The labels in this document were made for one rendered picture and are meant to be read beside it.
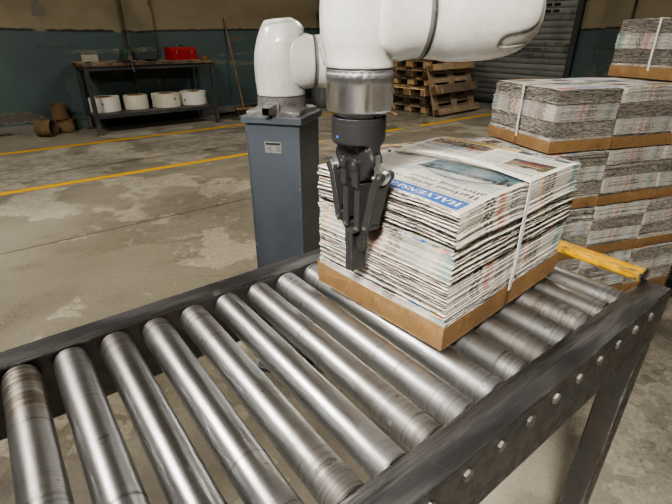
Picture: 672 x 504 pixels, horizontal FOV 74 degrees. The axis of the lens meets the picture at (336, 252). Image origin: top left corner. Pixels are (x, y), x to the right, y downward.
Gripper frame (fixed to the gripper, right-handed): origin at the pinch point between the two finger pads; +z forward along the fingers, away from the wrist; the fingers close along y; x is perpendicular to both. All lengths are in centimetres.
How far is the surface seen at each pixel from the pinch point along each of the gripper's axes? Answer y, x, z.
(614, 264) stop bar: -20, -51, 11
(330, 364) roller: -6.3, 9.8, 14.1
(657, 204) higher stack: 10, -178, 36
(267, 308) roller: 12.5, 9.8, 14.0
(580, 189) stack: 26, -137, 25
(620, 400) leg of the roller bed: -29, -48, 38
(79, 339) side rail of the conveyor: 21.3, 38.3, 12.9
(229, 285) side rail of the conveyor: 22.4, 12.4, 13.0
